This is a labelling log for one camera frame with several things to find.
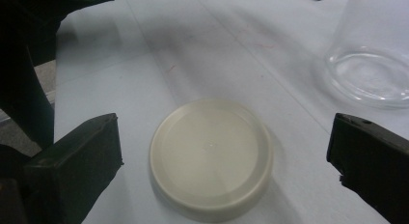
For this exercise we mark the clear glass jar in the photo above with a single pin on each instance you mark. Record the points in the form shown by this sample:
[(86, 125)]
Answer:
[(369, 66)]

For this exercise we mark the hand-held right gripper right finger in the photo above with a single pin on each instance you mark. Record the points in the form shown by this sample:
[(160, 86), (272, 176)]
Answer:
[(376, 166)]

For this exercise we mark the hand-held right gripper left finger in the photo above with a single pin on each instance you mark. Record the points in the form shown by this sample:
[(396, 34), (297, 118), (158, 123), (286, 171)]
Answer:
[(74, 172)]

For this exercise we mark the cream round jar lid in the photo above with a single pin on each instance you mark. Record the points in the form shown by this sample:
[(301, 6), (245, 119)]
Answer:
[(210, 159)]

